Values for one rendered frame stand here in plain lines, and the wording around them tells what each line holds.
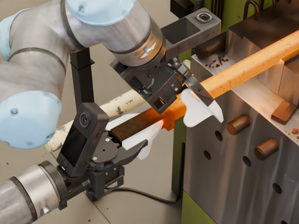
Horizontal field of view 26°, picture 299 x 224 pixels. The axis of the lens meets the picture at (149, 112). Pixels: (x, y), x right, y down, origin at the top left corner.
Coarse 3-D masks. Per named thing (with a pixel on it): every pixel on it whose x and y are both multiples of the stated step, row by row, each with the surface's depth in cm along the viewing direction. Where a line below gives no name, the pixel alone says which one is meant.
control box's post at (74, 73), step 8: (88, 48) 171; (72, 56) 173; (80, 56) 171; (88, 56) 173; (80, 64) 173; (88, 64) 175; (72, 72) 178; (80, 72) 174; (88, 72) 177; (80, 80) 176; (88, 80) 179; (80, 88) 179; (88, 88) 181; (80, 96) 181; (88, 96) 183; (80, 104) 184; (88, 192) 216
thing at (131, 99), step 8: (120, 96) 161; (128, 96) 161; (136, 96) 162; (104, 104) 159; (112, 104) 159; (120, 104) 160; (128, 104) 160; (136, 104) 162; (112, 112) 158; (120, 112) 160; (64, 128) 154; (56, 136) 152; (64, 136) 153; (48, 144) 151; (56, 144) 152
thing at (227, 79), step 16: (272, 48) 118; (288, 48) 118; (240, 64) 115; (256, 64) 115; (272, 64) 117; (208, 80) 112; (224, 80) 112; (240, 80) 114; (144, 112) 106; (176, 112) 107; (112, 128) 103; (128, 128) 103; (144, 128) 104
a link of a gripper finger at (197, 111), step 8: (184, 96) 100; (192, 96) 101; (192, 104) 101; (200, 104) 102; (216, 104) 102; (192, 112) 102; (200, 112) 102; (208, 112) 102; (216, 112) 102; (184, 120) 102; (192, 120) 102; (200, 120) 102
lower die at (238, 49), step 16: (272, 16) 129; (288, 16) 127; (240, 32) 125; (256, 32) 124; (272, 32) 124; (288, 32) 122; (240, 48) 126; (256, 48) 122; (288, 64) 117; (272, 80) 122; (288, 80) 118; (288, 96) 120
